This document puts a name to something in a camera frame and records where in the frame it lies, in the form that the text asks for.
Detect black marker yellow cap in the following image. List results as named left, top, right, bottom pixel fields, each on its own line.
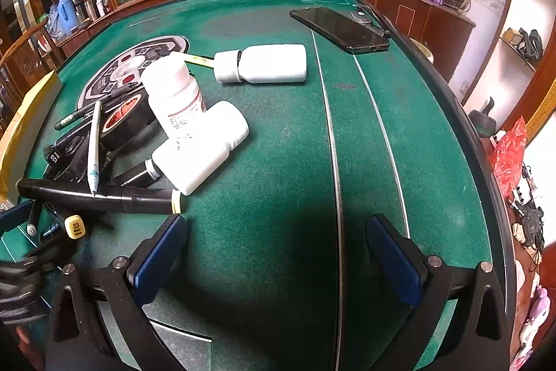
left=52, top=206, right=86, bottom=240

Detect black marker yellow band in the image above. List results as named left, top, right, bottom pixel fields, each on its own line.
left=16, top=178, right=187, bottom=215

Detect white pen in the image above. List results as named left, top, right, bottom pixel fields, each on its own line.
left=87, top=101, right=102, bottom=195

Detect black tape roll red core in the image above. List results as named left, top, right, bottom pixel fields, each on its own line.
left=100, top=89, right=155, bottom=152

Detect white bottle with label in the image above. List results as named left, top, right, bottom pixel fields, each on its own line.
left=140, top=52, right=205, bottom=140

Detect red plastic bag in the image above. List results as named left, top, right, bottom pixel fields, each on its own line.
left=489, top=117, right=527, bottom=199

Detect round grey black coaster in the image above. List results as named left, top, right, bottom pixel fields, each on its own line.
left=76, top=35, right=189, bottom=108

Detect blue kettle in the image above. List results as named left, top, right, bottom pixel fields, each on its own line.
left=46, top=0, right=79, bottom=40

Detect black smartphone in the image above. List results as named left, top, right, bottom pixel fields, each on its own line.
left=289, top=8, right=389, bottom=55

